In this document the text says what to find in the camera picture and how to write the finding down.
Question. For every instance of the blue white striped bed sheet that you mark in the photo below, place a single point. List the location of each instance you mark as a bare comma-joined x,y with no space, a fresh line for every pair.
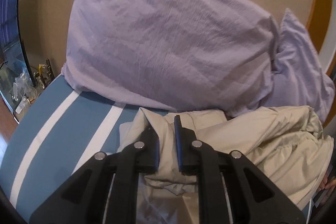
59,133

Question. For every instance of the wooden door frame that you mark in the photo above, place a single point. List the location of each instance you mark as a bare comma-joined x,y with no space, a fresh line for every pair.
318,21

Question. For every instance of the large lavender pillow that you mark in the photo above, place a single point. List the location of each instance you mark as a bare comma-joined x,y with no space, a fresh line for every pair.
179,55

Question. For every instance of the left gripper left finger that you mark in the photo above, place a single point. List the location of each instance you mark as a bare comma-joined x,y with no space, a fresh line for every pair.
104,189

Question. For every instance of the glass tv stand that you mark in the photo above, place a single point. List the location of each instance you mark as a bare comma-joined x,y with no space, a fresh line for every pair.
19,91

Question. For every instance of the beige quilted down jacket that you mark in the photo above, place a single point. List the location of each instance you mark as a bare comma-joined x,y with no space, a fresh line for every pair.
261,167

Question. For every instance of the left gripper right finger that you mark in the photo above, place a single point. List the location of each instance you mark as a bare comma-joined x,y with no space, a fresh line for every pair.
231,189

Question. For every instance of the small lavender pillow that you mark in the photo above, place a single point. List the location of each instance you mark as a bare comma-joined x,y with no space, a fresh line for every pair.
298,78

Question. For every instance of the black flat screen television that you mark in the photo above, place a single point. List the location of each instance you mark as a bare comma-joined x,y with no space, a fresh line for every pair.
13,52

